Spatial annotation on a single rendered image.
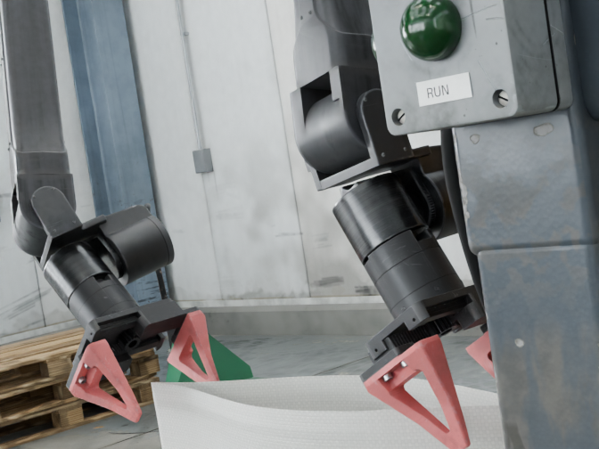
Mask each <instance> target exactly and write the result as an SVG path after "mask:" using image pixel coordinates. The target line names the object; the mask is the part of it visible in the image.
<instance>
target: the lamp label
mask: <svg viewBox="0 0 599 449"><path fill-rule="evenodd" d="M416 87H417V93H418V99H419V105H420V107H421V106H425V105H431V104H435V103H441V102H449V101H454V100H459V99H463V98H469V97H472V90H471V84H470V78H469V72H465V73H462V74H457V75H453V76H448V77H443V78H436V79H432V80H427V81H423V82H418V83H416Z"/></svg>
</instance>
